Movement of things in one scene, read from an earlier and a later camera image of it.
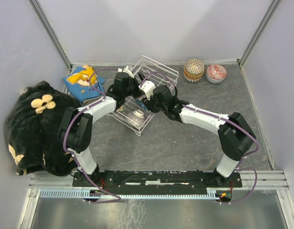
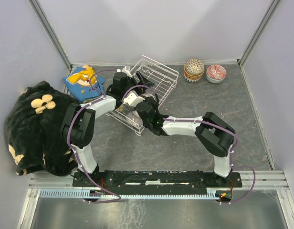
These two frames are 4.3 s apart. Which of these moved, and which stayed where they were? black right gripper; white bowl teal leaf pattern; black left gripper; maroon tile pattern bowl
Moved: black right gripper
Stayed: maroon tile pattern bowl; black left gripper; white bowl teal leaf pattern
